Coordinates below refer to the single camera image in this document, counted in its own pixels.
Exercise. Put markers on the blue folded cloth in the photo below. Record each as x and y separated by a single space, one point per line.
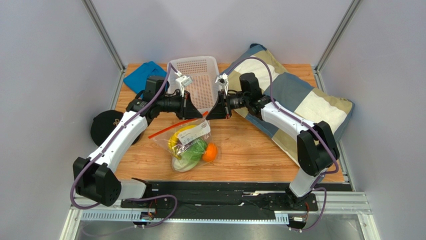
137 80

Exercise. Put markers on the white plastic basket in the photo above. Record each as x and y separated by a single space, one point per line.
203 71

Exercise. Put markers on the clear zip top bag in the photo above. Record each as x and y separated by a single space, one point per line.
201 131

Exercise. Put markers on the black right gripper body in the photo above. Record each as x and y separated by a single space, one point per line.
225 106

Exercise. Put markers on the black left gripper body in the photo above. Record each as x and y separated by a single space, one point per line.
182 114

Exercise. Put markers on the patchwork pillow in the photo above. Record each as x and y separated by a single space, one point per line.
291 92

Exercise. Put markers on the green fake lettuce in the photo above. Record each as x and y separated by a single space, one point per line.
186 157

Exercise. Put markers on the aluminium frame rail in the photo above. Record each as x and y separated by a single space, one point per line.
326 208

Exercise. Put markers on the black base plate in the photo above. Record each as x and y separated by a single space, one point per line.
215 200

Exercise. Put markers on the yellow fake banana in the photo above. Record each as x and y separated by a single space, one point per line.
173 141

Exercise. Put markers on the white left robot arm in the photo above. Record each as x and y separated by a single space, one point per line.
94 176

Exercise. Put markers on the black baseball cap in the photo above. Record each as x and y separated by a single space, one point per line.
103 125

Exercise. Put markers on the orange fake orange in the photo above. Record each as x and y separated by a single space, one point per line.
210 153

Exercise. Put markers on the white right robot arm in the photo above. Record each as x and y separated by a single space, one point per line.
315 143

